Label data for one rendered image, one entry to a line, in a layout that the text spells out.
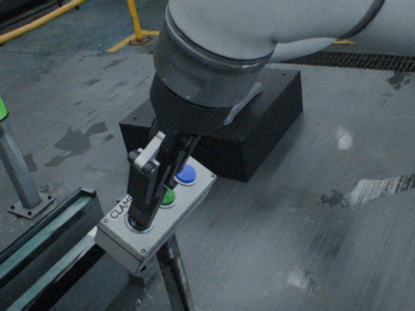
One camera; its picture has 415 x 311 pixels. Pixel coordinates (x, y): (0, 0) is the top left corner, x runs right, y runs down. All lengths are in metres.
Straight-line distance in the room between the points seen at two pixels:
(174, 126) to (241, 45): 0.11
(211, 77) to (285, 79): 0.88
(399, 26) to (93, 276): 0.63
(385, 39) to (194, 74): 0.14
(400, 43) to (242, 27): 0.13
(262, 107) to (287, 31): 0.79
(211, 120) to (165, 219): 0.23
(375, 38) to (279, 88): 0.82
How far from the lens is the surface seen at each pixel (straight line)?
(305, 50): 1.12
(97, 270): 0.86
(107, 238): 0.62
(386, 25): 0.39
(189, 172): 0.67
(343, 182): 1.07
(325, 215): 0.99
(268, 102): 1.15
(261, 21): 0.34
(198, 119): 0.42
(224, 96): 0.40
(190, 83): 0.39
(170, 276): 0.74
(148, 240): 0.61
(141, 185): 0.49
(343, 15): 0.37
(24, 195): 1.18
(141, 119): 1.20
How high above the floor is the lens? 1.44
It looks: 32 degrees down
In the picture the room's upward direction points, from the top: 11 degrees counter-clockwise
